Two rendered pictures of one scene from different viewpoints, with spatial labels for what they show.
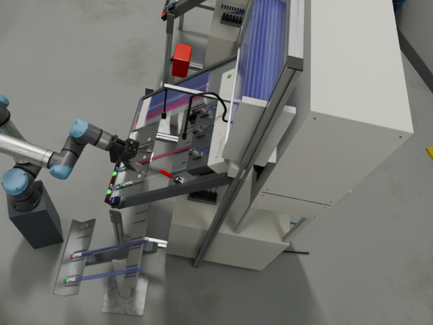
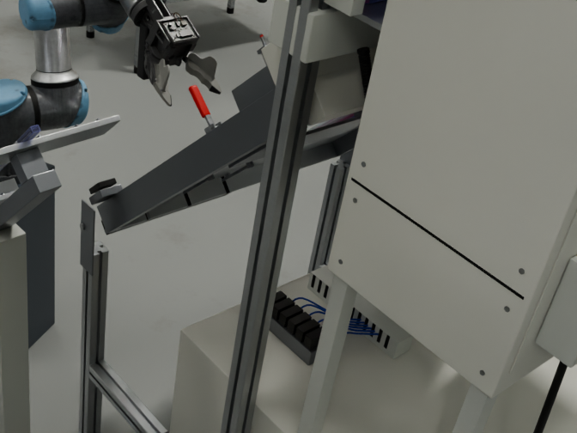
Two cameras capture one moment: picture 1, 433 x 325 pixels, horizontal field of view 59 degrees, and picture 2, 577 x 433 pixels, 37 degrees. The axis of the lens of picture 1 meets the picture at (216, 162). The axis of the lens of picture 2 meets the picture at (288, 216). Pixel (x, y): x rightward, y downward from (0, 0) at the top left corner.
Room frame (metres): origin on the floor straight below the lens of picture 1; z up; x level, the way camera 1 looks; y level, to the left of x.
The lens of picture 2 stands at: (0.06, -0.99, 1.79)
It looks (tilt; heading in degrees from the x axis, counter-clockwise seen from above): 34 degrees down; 52
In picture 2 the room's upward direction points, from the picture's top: 11 degrees clockwise
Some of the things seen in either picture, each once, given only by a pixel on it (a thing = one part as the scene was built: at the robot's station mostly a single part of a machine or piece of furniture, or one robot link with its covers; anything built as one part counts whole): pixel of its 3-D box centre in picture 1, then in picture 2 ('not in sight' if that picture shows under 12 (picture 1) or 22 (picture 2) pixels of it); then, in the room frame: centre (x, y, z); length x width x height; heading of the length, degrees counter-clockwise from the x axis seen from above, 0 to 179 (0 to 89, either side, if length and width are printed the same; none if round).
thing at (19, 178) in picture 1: (17, 183); (5, 111); (0.61, 0.89, 0.72); 0.13 x 0.12 x 0.14; 2
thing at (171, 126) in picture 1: (177, 91); not in sight; (1.75, 0.43, 0.39); 0.24 x 0.24 x 0.78; 9
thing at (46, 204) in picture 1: (37, 217); (7, 255); (0.60, 0.89, 0.27); 0.18 x 0.18 x 0.55; 36
